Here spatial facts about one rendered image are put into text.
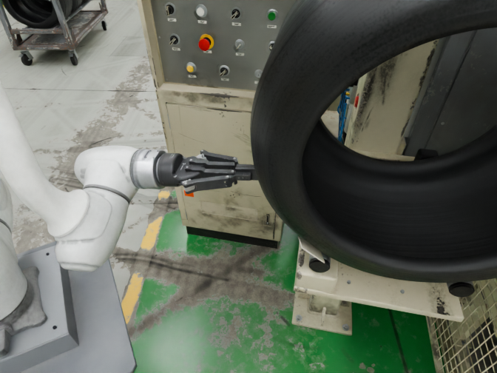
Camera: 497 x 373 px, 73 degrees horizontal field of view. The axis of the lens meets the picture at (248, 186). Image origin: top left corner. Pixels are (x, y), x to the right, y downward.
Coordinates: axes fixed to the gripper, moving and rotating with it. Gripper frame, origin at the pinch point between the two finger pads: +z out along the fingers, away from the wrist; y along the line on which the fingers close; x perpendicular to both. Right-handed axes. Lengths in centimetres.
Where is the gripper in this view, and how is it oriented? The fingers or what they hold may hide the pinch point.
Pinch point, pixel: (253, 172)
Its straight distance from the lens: 70.6
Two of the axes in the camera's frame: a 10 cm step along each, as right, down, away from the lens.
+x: 1.2, 7.5, 6.5
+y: 2.0, -6.6, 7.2
